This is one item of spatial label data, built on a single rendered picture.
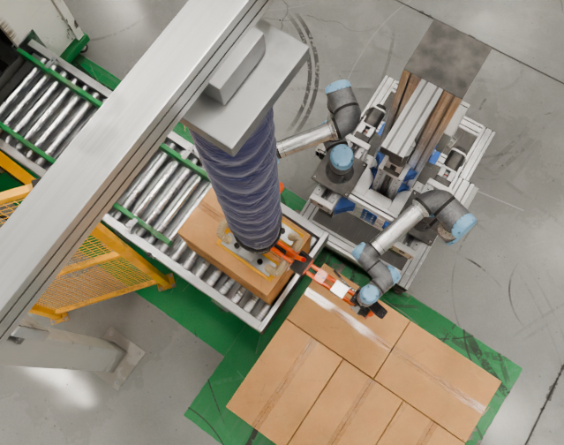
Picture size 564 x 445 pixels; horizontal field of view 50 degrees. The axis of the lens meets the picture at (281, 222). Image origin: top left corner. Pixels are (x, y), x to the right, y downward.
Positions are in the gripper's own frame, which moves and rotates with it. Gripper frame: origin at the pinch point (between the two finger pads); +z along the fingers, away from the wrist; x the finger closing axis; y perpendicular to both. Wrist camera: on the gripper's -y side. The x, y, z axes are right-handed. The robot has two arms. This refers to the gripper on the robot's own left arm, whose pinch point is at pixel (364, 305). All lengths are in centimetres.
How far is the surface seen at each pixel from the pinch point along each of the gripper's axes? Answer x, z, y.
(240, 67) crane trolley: 0, -167, 53
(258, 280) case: 17, 33, 51
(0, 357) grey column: 109, -36, 106
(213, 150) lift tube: 11, -133, 58
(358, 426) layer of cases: 46, 72, -37
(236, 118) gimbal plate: 8, -160, 49
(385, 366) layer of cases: 10, 72, -31
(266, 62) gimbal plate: -7, -160, 52
